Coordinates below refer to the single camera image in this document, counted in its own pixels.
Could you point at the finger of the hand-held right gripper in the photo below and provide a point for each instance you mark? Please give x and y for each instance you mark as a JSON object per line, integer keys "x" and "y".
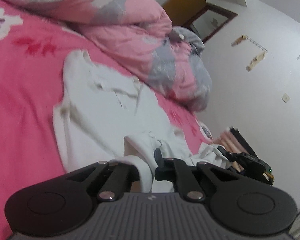
{"x": 227, "y": 155}

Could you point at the black folded garment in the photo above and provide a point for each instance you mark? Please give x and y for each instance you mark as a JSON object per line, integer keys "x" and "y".
{"x": 245, "y": 143}

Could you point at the wall hook rack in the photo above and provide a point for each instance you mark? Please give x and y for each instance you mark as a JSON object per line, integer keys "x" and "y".
{"x": 256, "y": 43}

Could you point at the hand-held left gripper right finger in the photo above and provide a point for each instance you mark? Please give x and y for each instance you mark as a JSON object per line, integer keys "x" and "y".
{"x": 162, "y": 166}

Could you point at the pink and grey duvet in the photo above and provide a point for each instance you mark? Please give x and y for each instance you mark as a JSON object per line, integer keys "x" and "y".
{"x": 127, "y": 30}

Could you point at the white wall switch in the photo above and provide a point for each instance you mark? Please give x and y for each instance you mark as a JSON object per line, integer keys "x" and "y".
{"x": 286, "y": 98}

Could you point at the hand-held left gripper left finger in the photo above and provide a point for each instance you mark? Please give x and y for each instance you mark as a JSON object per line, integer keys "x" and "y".
{"x": 115, "y": 177}

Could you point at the white shirt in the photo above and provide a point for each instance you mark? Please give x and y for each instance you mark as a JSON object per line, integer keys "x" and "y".
{"x": 102, "y": 110}

